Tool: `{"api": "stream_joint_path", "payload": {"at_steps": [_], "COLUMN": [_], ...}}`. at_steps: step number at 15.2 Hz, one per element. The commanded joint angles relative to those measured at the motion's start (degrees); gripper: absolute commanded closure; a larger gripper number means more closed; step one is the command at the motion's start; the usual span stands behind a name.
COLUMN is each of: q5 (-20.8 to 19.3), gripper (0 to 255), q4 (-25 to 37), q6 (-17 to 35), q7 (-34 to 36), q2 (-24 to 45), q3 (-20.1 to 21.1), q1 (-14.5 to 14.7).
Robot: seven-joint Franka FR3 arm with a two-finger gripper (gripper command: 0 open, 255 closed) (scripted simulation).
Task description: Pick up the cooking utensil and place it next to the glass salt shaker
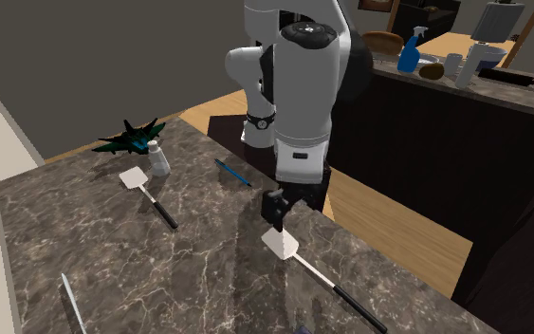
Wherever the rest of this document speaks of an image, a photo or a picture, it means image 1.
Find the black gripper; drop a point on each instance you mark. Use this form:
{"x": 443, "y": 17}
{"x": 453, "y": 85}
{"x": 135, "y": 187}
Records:
{"x": 310, "y": 193}

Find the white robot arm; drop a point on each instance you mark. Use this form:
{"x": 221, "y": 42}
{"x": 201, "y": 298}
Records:
{"x": 303, "y": 97}

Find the blue pen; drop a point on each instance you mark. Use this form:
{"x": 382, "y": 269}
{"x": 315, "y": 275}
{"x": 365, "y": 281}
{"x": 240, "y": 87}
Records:
{"x": 232, "y": 172}

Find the dark robot stand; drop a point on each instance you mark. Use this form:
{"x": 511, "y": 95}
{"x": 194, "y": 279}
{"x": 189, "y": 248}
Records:
{"x": 224, "y": 132}

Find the white salt shaker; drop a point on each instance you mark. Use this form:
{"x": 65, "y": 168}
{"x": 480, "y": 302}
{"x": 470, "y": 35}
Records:
{"x": 158, "y": 162}

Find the dark green toy jet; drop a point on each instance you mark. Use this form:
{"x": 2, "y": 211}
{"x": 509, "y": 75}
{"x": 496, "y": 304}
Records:
{"x": 133, "y": 139}

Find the dark kitchen counter cabinet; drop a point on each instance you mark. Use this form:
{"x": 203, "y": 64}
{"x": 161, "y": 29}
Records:
{"x": 433, "y": 139}

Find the blue spray bottle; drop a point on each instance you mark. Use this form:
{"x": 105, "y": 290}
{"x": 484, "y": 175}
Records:
{"x": 409, "y": 56}

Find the brown round potato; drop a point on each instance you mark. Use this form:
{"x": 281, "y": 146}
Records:
{"x": 431, "y": 71}

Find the thin silver knife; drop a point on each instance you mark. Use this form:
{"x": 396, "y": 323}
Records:
{"x": 73, "y": 303}

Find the white cup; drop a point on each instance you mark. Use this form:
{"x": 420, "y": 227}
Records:
{"x": 452, "y": 64}

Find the dark sideboard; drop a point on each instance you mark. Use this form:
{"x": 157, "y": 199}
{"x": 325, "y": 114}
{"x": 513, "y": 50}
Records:
{"x": 426, "y": 21}

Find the white cylinder bottle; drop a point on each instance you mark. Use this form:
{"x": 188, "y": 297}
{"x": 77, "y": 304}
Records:
{"x": 469, "y": 67}

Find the dark side cabinet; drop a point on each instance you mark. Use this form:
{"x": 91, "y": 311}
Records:
{"x": 521, "y": 259}

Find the black long tool white end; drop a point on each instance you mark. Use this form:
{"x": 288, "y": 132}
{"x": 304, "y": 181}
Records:
{"x": 504, "y": 77}

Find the grey blue bowl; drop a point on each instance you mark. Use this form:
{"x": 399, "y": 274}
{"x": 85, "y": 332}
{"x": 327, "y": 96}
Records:
{"x": 493, "y": 58}

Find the grey paper towel roll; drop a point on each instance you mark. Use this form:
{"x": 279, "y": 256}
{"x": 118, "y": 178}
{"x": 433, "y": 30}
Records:
{"x": 497, "y": 21}

